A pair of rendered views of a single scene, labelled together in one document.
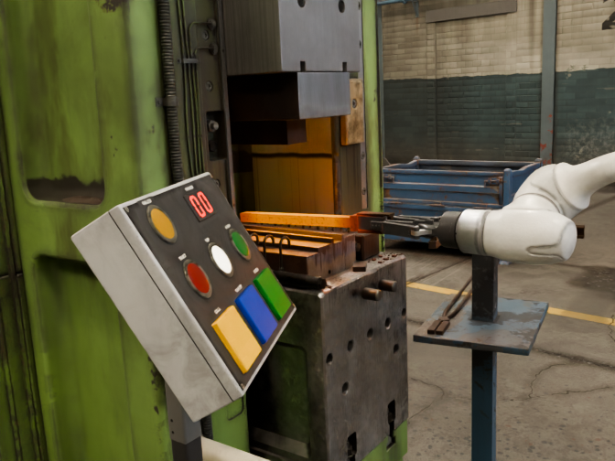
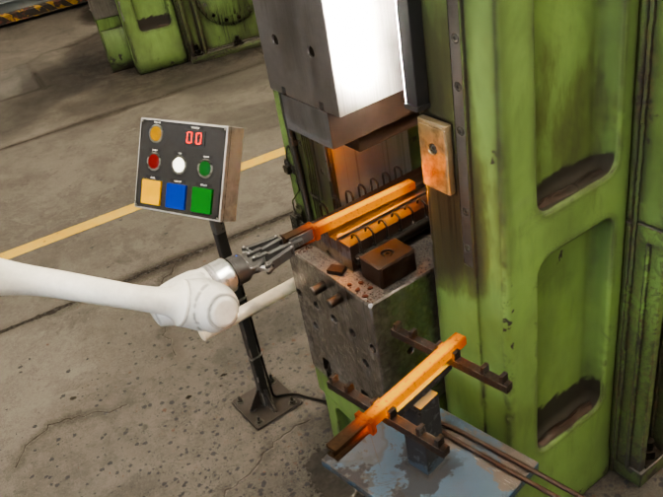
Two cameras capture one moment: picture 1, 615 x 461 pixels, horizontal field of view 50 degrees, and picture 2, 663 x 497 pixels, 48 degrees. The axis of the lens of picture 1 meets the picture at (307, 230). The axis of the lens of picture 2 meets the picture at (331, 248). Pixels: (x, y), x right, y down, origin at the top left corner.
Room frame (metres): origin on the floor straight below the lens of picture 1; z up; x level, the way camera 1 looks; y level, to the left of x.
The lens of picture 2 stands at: (2.14, -1.59, 2.05)
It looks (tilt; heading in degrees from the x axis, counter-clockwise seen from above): 33 degrees down; 114
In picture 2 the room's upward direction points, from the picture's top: 10 degrees counter-clockwise
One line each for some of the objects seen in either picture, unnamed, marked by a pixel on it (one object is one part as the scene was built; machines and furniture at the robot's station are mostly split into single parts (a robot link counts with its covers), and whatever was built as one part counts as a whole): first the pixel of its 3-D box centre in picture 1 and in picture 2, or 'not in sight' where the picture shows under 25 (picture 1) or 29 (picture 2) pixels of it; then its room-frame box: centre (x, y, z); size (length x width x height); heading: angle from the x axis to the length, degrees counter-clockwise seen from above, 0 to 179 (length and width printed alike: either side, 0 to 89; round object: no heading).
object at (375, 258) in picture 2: (351, 242); (389, 262); (1.64, -0.11, 0.95); 0.12 x 0.08 x 0.06; 54
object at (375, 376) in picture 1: (277, 342); (412, 293); (1.63, 0.09, 0.69); 0.56 x 0.38 x 0.45; 54
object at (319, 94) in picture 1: (251, 98); (373, 91); (1.58, 0.12, 1.32); 0.42 x 0.20 x 0.10; 54
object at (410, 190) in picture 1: (456, 204); not in sight; (5.46, -1.25, 0.36); 1.20 x 0.80 x 0.72; 53
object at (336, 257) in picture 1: (260, 248); (389, 212); (1.58, 0.12, 0.96); 0.42 x 0.20 x 0.09; 54
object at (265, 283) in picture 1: (270, 294); (202, 200); (1.03, 0.06, 1.01); 0.07 x 0.05 x 0.07; 169
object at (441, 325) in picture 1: (459, 299); (495, 457); (1.95, -0.46, 0.68); 0.60 x 0.04 x 0.01; 154
